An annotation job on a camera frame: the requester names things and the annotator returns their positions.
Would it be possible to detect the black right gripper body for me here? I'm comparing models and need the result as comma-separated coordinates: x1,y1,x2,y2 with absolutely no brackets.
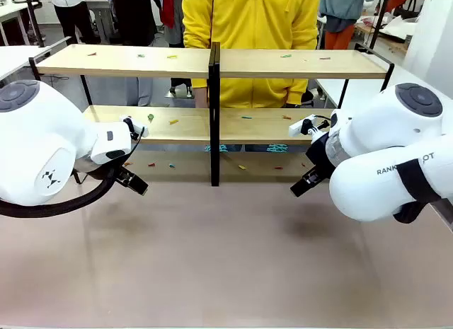
306,129,337,176

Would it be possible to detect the white crumpled bag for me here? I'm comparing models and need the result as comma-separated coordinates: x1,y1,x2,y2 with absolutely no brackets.
379,13,419,39

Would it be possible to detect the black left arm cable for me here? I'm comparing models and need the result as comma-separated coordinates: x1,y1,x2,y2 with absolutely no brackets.
0,125,146,219

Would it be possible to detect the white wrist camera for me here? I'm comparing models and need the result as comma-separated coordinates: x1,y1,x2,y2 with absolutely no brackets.
119,115,150,139
288,114,331,138

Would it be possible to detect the person's right hand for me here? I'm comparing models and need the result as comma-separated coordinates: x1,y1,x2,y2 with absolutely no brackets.
195,88,210,109

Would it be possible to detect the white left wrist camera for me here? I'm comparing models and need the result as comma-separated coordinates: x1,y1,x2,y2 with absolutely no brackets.
119,115,150,139

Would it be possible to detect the person in white top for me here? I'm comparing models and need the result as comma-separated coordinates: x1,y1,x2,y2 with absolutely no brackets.
52,0,97,45

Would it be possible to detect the grey background table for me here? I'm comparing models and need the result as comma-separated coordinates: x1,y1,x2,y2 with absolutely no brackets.
84,0,115,44

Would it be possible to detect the white side table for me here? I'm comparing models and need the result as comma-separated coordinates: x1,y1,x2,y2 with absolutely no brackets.
0,45,55,83
314,64,431,110

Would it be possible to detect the person in red vest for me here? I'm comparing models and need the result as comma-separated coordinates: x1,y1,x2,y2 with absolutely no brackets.
158,0,177,30

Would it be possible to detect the person's right forearm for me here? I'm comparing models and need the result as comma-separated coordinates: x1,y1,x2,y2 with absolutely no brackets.
183,28,210,92

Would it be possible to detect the person in dark clothes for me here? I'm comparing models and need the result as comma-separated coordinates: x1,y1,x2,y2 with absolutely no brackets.
110,0,157,47

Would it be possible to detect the person in grey-teal hoodie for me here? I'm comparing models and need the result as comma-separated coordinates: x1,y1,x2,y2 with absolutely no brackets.
319,0,368,51

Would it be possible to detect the person in yellow hoodie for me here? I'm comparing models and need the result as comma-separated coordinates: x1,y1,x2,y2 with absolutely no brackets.
181,0,321,110

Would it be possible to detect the black stand pole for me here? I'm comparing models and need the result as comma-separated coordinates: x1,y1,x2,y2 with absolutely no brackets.
369,0,392,51

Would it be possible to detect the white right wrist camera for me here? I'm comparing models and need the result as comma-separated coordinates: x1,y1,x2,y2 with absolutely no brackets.
288,114,331,138

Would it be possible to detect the person's left forearm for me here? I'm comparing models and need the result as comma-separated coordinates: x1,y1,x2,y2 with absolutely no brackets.
285,28,319,104

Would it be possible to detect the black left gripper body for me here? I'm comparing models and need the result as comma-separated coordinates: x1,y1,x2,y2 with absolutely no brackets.
105,165,132,185

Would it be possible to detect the black right arm strap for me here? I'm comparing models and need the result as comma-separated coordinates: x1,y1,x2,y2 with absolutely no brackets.
393,158,449,224

